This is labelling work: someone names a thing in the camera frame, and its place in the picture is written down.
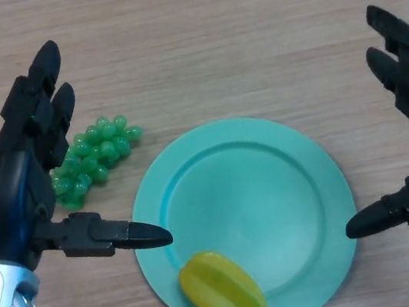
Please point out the yellow starfruit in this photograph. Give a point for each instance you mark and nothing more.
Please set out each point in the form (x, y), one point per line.
(222, 291)

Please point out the green grape bunch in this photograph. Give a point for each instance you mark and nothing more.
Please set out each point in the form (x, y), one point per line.
(101, 142)

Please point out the teal round plate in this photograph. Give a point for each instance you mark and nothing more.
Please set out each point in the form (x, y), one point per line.
(251, 200)

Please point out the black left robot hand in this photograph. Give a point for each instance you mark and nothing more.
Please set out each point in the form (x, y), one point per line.
(5, 196)

